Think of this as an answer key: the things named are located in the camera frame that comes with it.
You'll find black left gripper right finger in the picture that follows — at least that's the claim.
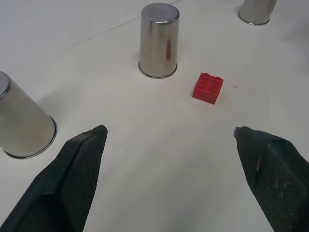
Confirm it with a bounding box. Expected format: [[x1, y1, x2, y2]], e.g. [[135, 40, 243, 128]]
[[233, 126, 309, 232]]

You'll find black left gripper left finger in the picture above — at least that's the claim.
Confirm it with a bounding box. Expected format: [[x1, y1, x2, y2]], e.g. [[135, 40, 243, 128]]
[[0, 124, 108, 232]]

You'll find stainless steel cup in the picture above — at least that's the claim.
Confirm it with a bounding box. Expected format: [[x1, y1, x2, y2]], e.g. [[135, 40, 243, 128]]
[[138, 2, 180, 80], [0, 71, 58, 160], [238, 0, 278, 26]]

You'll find red toy building brick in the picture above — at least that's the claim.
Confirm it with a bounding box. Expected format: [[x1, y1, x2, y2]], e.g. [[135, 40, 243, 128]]
[[192, 72, 224, 105]]

